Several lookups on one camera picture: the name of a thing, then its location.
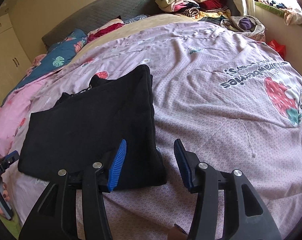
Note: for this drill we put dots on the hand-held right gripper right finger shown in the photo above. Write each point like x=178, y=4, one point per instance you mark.
x=182, y=162

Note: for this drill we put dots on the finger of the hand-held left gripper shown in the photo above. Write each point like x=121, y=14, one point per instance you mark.
x=12, y=156

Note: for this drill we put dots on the pink quilt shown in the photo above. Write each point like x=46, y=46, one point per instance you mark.
x=13, y=110

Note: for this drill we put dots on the colourful clothes heap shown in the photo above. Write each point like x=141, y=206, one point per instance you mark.
x=293, y=15

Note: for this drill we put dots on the green sill mat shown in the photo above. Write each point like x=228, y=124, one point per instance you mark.
x=270, y=8

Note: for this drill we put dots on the yellow green cloth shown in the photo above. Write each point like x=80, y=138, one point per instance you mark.
x=11, y=230

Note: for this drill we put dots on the grey quilted headboard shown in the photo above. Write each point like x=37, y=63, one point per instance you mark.
x=103, y=7

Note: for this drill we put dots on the dark patterned pillow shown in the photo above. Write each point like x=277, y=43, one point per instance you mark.
x=136, y=18

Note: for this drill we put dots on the beige blanket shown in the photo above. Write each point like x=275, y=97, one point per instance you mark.
x=146, y=22

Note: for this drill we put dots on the red plastic bag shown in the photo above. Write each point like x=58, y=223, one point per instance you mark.
x=277, y=46

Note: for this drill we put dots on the blue floral quilt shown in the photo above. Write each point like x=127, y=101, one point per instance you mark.
x=56, y=57

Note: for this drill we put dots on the black sweater with orange cuffs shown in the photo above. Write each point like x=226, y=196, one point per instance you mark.
x=78, y=130

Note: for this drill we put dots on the crumpled cloth bundle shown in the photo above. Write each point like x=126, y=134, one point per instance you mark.
x=245, y=23

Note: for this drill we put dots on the red folded cloth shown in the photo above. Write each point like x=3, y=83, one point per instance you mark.
x=108, y=28

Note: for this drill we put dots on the lilac strawberry print duvet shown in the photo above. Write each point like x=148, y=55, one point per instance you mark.
x=203, y=117

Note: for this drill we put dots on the person's right hand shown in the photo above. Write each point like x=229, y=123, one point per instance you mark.
x=177, y=233

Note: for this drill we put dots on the cream wardrobe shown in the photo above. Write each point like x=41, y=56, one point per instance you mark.
x=6, y=55

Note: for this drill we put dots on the pile of folded clothes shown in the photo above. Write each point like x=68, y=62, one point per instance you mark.
x=203, y=2

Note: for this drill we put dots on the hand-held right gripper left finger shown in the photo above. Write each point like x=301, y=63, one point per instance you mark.
x=118, y=165

